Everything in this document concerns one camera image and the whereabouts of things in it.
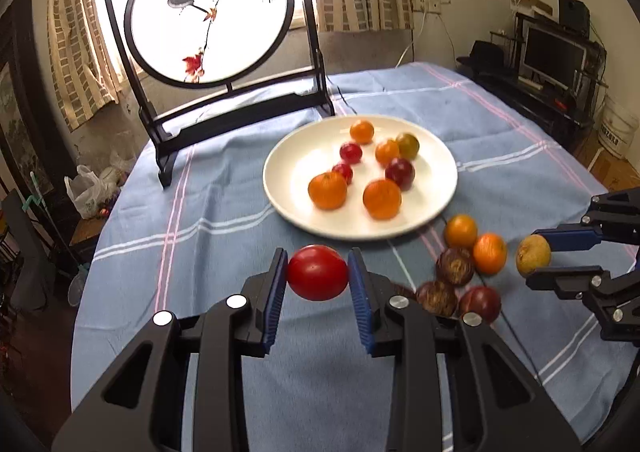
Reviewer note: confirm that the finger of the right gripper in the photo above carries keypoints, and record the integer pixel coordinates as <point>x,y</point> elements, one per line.
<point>571,237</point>
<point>565,282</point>

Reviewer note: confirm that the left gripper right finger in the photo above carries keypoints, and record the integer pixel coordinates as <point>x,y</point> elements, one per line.
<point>456,386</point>

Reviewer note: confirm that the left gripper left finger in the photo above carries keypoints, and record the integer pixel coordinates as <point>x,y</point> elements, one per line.
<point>137,403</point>

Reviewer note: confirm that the yellow green jujube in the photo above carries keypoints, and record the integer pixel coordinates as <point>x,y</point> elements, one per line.
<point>533,252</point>

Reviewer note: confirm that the dark red plum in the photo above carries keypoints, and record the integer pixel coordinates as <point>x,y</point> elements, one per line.
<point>401,172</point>
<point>484,301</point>

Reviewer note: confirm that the smooth orange fruit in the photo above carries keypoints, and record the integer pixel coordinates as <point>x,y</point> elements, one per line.
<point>362,132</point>
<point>386,151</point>

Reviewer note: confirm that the red cherry tomato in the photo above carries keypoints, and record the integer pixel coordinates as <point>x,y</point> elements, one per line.
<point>345,170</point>
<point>351,153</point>
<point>317,273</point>

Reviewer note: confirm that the large mandarin orange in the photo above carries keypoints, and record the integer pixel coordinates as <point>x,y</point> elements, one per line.
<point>328,191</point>

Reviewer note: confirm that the yellow green fruit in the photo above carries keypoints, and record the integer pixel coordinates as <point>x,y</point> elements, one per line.
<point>408,145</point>

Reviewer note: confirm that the white plastic bucket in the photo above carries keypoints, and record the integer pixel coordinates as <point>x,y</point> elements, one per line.
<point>617,128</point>

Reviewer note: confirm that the dark passion fruit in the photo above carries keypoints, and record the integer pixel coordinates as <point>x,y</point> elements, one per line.
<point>438,298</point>
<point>455,266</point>

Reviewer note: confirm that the blue striped tablecloth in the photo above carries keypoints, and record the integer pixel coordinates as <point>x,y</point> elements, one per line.
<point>186,247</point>

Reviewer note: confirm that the wrinkled passion fruit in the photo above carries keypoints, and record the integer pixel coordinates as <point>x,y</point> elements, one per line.
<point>400,289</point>

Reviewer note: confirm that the computer monitor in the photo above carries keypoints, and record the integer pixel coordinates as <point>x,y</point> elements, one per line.
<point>554,57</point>

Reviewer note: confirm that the white plastic bag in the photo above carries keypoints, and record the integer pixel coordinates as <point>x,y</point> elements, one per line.
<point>94,195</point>

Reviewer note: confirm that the dark framed painting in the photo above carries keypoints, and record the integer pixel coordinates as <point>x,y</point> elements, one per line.
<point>30,138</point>

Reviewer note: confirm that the left checked curtain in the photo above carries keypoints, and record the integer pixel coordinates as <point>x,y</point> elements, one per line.
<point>84,79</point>

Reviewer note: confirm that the bird painting screen stand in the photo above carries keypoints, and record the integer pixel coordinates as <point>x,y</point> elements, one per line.
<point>201,68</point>

